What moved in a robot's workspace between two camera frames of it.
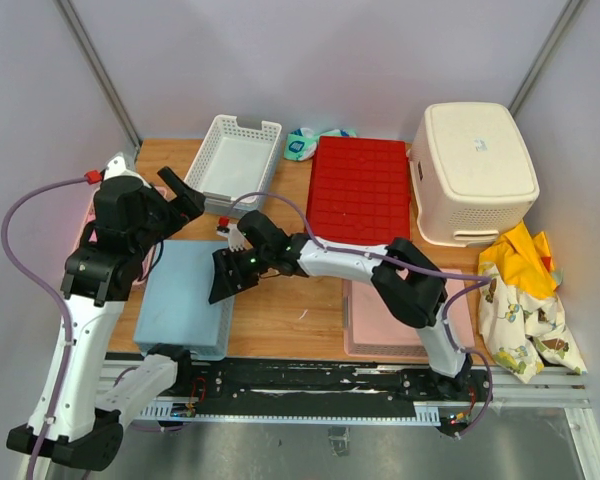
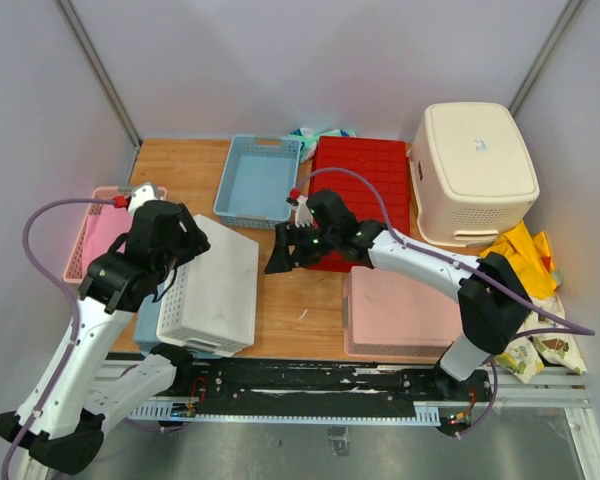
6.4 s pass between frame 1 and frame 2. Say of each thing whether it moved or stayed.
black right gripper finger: moved
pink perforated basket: stayed
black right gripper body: moved
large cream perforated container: stayed
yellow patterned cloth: stayed
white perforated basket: moved
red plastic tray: stayed
